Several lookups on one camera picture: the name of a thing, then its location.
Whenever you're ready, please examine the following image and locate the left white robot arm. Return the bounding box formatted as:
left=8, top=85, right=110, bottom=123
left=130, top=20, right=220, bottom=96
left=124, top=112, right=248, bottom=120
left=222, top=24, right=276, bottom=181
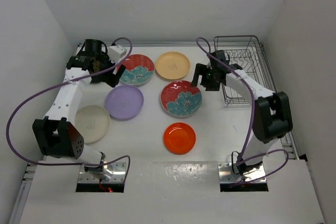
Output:
left=32, top=39, right=127, bottom=180

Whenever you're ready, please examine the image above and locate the red teal floral plate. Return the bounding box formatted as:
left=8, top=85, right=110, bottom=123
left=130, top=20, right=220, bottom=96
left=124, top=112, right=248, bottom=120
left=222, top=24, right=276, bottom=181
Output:
left=160, top=80, right=203, bottom=117
left=120, top=54, right=155, bottom=86

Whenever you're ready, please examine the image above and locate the tan plate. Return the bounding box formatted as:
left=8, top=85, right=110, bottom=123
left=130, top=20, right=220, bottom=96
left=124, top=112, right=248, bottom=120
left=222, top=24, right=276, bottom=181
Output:
left=155, top=51, right=190, bottom=80

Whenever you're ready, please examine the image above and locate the cream plate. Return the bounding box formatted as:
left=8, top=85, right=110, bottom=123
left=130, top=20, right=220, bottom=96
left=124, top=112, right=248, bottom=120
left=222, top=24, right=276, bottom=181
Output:
left=75, top=105, right=110, bottom=145

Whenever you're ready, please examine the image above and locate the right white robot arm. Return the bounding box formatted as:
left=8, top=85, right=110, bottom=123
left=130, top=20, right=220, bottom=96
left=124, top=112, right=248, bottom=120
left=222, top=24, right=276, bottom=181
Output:
left=191, top=50, right=293, bottom=175

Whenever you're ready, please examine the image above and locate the metal base plate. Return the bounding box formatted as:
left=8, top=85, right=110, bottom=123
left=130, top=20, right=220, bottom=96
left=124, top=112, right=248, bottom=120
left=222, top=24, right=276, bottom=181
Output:
left=217, top=162, right=267, bottom=184
left=78, top=162, right=127, bottom=184

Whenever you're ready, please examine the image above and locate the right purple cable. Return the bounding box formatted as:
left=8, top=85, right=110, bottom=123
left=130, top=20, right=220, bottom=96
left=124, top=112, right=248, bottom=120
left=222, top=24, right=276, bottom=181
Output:
left=196, top=37, right=289, bottom=188

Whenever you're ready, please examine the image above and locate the purple cable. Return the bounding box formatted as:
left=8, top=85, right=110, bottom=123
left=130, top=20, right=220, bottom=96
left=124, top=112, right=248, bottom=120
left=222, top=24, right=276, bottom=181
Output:
left=196, top=37, right=289, bottom=188
left=6, top=37, right=133, bottom=183

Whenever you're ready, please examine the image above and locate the purple plate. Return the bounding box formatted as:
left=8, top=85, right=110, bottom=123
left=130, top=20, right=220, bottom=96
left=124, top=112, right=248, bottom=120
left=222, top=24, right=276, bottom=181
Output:
left=104, top=85, right=144, bottom=120

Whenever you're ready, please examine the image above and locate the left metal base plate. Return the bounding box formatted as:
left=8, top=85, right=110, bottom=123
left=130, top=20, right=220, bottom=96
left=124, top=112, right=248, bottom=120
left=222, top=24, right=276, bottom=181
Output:
left=78, top=162, right=127, bottom=184

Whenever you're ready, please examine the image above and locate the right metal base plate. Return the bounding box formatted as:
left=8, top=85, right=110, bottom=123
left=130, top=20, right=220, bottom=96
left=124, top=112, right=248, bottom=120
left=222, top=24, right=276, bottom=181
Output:
left=217, top=162, right=267, bottom=184

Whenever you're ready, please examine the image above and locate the wire dish rack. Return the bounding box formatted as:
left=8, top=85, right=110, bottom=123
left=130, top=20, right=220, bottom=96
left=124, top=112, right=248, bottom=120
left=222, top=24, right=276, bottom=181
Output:
left=213, top=35, right=276, bottom=91

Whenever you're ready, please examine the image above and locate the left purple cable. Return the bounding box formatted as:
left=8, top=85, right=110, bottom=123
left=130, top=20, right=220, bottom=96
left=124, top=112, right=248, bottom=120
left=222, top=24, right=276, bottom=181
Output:
left=6, top=37, right=133, bottom=183

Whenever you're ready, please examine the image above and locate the orange plate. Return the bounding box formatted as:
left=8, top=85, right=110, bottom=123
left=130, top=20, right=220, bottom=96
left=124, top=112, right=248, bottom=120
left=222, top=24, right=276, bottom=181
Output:
left=163, top=122, right=196, bottom=155

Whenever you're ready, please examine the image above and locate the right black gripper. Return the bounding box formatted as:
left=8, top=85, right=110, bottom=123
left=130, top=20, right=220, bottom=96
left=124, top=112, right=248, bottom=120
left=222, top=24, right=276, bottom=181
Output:
left=191, top=63, right=220, bottom=91

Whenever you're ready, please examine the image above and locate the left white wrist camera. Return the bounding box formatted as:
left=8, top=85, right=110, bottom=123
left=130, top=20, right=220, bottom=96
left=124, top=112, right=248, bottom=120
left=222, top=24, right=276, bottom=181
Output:
left=107, top=45, right=127, bottom=63

